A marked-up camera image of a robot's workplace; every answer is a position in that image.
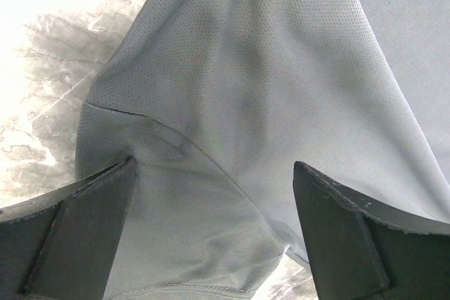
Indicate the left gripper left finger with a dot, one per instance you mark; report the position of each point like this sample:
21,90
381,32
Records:
62,244

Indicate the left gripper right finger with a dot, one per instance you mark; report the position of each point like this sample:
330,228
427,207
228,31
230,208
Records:
361,248

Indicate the grey t shirt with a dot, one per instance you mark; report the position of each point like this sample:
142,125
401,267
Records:
217,99

